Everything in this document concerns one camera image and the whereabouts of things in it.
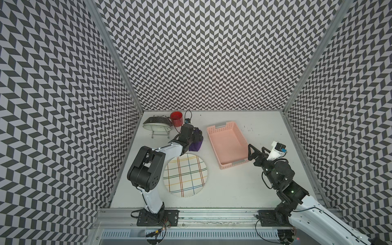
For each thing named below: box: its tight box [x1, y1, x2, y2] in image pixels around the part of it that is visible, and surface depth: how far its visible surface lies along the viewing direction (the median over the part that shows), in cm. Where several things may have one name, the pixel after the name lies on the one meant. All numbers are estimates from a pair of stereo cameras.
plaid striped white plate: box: [162, 153, 208, 198], surface depth 85 cm
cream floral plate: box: [142, 122, 172, 132], surface depth 101 cm
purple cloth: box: [188, 137, 204, 152], surface depth 99 cm
